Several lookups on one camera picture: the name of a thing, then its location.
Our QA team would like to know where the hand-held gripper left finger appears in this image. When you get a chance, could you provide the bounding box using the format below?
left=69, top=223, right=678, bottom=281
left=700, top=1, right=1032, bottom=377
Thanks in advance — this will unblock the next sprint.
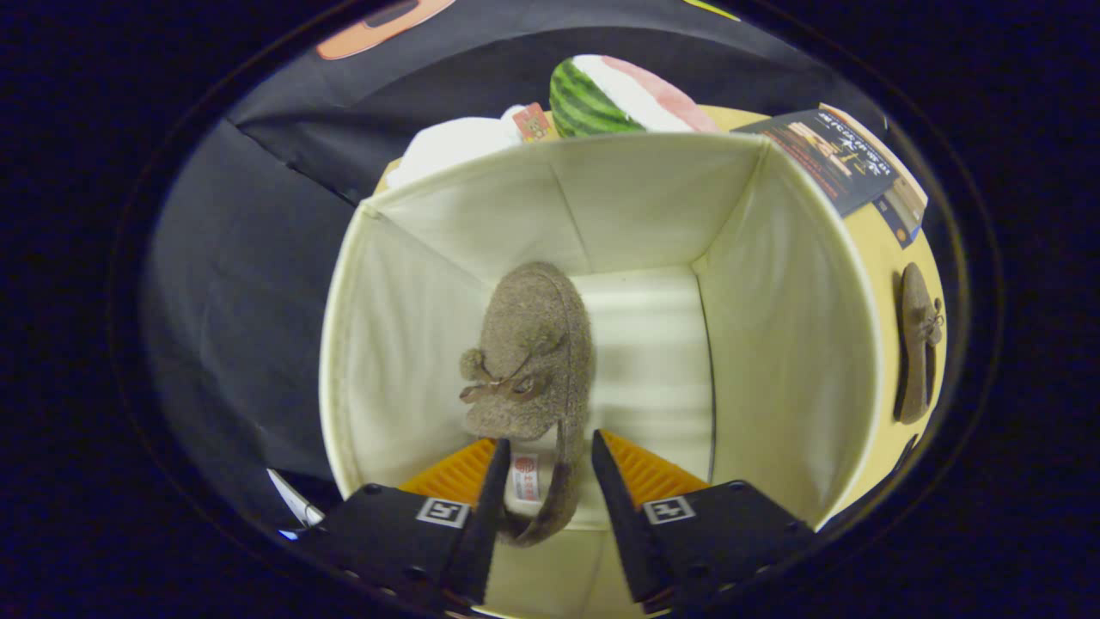
left=296, top=437, right=512, bottom=610

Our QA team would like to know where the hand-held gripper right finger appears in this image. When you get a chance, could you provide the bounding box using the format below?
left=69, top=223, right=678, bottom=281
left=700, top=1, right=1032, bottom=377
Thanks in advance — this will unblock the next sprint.
left=590, top=429, right=815, bottom=615

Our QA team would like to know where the brown fuzzy shoe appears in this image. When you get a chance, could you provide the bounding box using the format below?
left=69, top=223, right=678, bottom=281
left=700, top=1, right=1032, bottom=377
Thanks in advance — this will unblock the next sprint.
left=894, top=262, right=946, bottom=425
left=460, top=262, right=594, bottom=549

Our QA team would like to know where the beige fabric storage box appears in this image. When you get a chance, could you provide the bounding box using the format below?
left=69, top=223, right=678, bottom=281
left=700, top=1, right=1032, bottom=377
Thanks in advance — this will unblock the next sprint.
left=320, top=133, right=886, bottom=619

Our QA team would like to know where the white rounded device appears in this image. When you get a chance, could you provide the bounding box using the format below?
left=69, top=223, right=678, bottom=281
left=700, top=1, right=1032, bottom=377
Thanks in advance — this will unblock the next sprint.
left=266, top=469, right=325, bottom=530

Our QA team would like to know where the black backdrop cloth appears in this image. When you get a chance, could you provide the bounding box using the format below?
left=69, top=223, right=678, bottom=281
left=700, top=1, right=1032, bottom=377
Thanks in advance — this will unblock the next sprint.
left=142, top=0, right=890, bottom=525

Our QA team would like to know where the white plush toy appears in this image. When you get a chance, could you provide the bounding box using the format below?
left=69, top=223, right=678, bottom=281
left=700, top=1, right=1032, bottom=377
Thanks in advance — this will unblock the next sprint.
left=385, top=105, right=553, bottom=190

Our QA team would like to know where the blue cover book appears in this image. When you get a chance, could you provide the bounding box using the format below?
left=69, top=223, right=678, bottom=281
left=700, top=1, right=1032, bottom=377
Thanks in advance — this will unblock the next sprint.
left=872, top=199, right=925, bottom=250

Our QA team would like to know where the black cover book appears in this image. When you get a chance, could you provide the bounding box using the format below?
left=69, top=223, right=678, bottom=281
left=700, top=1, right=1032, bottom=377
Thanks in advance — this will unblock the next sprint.
left=735, top=109, right=899, bottom=218

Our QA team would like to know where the watermelon slice plush toy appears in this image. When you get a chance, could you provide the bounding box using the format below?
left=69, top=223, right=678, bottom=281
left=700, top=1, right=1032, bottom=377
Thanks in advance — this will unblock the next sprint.
left=550, top=54, right=718, bottom=138

